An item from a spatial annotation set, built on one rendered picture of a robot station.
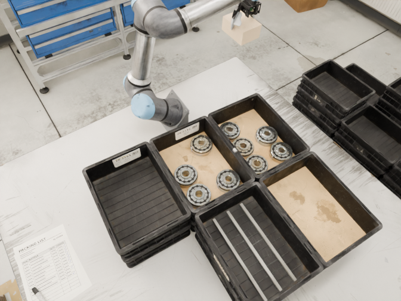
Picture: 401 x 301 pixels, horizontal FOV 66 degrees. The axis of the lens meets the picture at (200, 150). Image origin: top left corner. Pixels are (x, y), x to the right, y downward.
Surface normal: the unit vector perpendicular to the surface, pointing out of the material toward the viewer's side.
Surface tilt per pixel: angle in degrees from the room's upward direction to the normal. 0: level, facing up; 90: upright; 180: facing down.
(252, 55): 0
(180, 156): 0
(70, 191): 0
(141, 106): 50
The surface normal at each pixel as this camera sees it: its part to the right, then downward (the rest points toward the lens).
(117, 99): 0.03, -0.56
